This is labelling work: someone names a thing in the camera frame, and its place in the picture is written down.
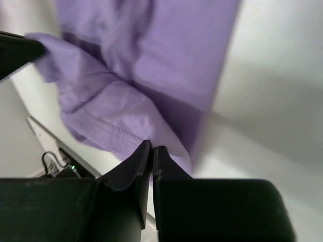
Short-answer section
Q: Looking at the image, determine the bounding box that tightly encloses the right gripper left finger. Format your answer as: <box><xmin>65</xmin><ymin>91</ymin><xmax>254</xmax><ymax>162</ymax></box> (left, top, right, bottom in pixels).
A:
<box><xmin>1</xmin><ymin>140</ymin><xmax>151</xmax><ymax>241</ymax></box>

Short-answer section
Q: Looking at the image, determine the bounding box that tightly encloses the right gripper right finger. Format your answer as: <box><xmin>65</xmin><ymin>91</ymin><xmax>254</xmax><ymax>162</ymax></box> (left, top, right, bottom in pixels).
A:
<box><xmin>152</xmin><ymin>147</ymin><xmax>295</xmax><ymax>241</ymax></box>

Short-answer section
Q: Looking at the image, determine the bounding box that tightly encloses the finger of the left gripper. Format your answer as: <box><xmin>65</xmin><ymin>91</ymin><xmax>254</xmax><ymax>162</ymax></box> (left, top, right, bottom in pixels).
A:
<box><xmin>1</xmin><ymin>31</ymin><xmax>45</xmax><ymax>80</ymax></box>

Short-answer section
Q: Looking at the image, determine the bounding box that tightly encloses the purple t-shirt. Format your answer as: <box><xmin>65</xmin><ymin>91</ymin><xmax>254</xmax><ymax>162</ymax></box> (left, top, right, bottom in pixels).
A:
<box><xmin>26</xmin><ymin>1</ymin><xmax>240</xmax><ymax>172</ymax></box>

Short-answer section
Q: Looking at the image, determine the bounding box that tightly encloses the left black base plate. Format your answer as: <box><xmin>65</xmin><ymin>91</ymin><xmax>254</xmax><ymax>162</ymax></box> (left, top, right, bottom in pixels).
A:
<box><xmin>41</xmin><ymin>151</ymin><xmax>81</xmax><ymax>178</ymax></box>

